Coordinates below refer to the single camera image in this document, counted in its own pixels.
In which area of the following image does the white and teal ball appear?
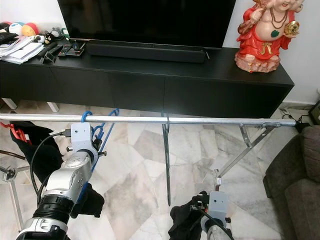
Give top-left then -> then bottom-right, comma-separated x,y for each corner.
10,21 -> 26,35

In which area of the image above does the red and yellow ball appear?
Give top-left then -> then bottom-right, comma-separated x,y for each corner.
23,22 -> 40,36

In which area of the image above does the black shirt red trim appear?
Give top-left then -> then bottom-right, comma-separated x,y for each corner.
168,191 -> 206,240

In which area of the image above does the black remote control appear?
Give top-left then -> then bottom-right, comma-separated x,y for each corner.
46,45 -> 63,64
60,44 -> 73,57
41,42 -> 58,60

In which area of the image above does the red plastic hanger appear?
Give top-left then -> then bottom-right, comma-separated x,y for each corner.
0,120 -> 31,145

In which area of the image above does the brown fabric sofa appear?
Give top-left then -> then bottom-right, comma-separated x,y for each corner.
264,125 -> 320,240

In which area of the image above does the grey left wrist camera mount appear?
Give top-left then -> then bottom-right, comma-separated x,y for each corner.
69,121 -> 98,160

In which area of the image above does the black printed shirt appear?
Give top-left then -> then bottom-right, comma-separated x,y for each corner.
10,121 -> 106,219

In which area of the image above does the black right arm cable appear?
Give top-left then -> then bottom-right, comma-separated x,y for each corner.
200,207 -> 233,240

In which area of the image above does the marble table red edge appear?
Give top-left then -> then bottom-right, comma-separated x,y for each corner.
0,149 -> 27,161

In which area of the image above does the blue plastic hanger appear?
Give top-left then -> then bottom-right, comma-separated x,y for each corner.
80,108 -> 121,193

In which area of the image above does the black pouch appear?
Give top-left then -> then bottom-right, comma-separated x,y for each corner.
0,31 -> 18,45

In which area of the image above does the black white plush toy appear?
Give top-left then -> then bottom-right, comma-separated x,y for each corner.
44,29 -> 65,45

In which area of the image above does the black low tv console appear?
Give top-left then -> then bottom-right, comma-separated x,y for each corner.
0,42 -> 295,119

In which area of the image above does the white paper stack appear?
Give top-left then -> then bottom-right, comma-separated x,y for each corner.
0,35 -> 45,64

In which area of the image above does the silver metal clothes rack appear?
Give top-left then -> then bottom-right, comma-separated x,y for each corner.
0,114 -> 297,233

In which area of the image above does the red laughing buddha statue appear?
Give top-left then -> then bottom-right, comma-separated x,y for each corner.
235,0 -> 305,74

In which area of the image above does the black soundbar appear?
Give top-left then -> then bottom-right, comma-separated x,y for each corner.
85,40 -> 207,63

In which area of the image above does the black flat television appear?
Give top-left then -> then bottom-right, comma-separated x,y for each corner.
58,0 -> 237,48

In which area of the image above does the black plastic hanger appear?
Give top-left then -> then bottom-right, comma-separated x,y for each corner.
161,111 -> 173,207

